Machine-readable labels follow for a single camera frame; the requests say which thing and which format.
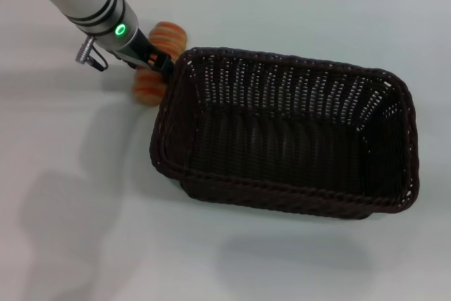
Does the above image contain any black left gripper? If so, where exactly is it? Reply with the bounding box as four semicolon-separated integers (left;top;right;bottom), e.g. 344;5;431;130
119;28;176;79

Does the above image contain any orange striped bread roll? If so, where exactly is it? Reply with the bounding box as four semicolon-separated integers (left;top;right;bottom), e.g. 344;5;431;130
131;21;189;106

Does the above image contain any black woven rectangular basket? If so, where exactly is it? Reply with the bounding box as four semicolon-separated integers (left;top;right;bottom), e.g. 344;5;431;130
149;46;421;221

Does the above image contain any metal connector with black cable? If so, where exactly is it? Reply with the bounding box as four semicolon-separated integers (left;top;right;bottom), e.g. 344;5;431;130
74;35;108;73

